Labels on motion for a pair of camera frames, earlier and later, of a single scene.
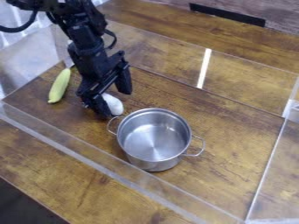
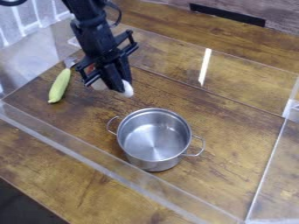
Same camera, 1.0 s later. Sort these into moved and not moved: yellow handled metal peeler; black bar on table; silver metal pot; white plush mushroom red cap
Moved: white plush mushroom red cap
Not moved: yellow handled metal peeler; silver metal pot; black bar on table
